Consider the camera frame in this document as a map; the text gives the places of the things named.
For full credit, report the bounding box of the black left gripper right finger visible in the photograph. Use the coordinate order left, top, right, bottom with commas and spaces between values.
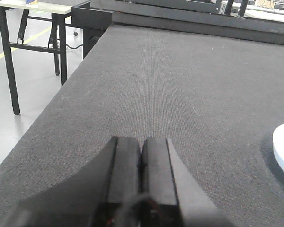
141, 138, 234, 227

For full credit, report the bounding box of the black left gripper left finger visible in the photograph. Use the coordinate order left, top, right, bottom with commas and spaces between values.
4, 137, 140, 227

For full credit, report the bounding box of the dark grey fabric mat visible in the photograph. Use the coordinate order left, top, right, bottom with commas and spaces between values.
0, 24, 284, 227

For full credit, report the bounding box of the black cabinet box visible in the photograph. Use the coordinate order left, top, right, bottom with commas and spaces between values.
71, 0, 112, 57

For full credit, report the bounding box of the white table with black legs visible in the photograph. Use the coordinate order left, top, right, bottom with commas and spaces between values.
0, 0, 71, 115

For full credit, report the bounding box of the black metal frame rail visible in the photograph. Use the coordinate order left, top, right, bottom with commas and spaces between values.
90, 0, 284, 45

